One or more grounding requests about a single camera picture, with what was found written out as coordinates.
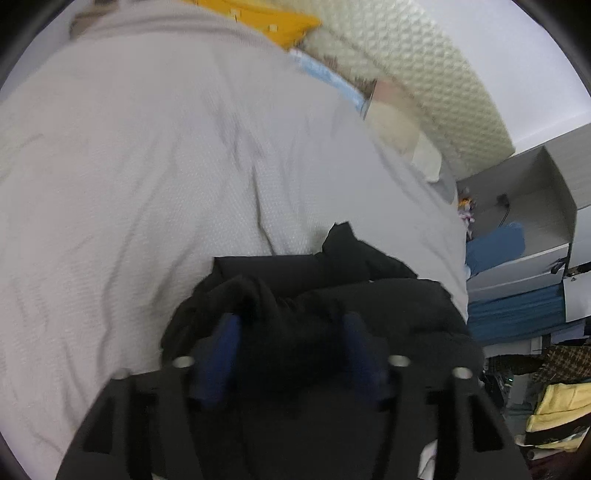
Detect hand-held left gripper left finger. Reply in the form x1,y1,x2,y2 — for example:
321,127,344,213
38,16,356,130
55,313,242,480

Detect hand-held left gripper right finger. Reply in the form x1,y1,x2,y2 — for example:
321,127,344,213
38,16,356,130
342,311,532,480

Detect black puffer jacket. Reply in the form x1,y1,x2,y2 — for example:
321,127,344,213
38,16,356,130
159,222,485,480

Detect blue curtain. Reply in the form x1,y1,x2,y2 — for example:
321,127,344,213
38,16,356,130
466,286,583,344

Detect blue padded board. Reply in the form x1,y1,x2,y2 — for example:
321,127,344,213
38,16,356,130
465,222,526,278

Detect clutter of small bottles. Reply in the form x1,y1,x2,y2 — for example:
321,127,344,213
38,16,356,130
457,187,476,241

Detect grey pillow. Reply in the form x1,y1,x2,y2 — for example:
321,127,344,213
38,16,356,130
434,168,460,204

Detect pale yellow cloth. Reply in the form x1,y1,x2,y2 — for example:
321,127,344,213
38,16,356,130
411,136,444,182

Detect dark patterned garment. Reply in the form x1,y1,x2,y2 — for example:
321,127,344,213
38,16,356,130
485,339,591,384

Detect yellow garment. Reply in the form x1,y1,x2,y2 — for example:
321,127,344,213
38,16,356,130
526,383,591,450

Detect bed with grey blanket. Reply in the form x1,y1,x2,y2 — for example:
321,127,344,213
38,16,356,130
0,0,469,472

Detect beige pillow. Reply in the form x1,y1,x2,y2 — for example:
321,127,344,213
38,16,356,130
365,104,423,155

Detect white grey wardrobe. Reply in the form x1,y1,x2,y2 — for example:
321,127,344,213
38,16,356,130
457,124,591,324

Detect pink-beige pillow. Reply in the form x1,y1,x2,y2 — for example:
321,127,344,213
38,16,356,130
372,78,416,112

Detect light blue printed pillow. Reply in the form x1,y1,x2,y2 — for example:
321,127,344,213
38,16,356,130
288,48,372,114

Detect cream quilted headboard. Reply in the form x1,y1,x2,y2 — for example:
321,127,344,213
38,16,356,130
272,0,516,178

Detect yellow pillow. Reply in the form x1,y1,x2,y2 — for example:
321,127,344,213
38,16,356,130
180,0,321,51

